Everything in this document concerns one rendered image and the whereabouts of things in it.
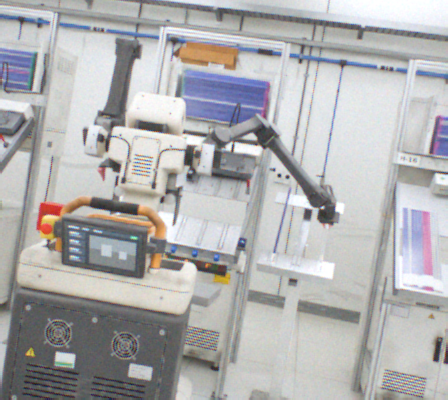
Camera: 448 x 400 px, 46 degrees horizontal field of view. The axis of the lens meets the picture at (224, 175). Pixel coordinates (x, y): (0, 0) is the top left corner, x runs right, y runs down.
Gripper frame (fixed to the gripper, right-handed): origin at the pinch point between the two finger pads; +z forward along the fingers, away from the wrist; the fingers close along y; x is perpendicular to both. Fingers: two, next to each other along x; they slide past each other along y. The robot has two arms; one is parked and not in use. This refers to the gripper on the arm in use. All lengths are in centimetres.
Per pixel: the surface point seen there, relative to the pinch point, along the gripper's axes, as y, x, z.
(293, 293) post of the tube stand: 10.5, 25.5, 23.9
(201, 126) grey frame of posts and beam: 81, -57, 0
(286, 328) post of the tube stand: 11, 38, 36
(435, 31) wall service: -55, -226, 25
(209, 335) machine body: 53, 37, 68
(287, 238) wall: 33, -106, 162
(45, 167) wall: 261, -114, 134
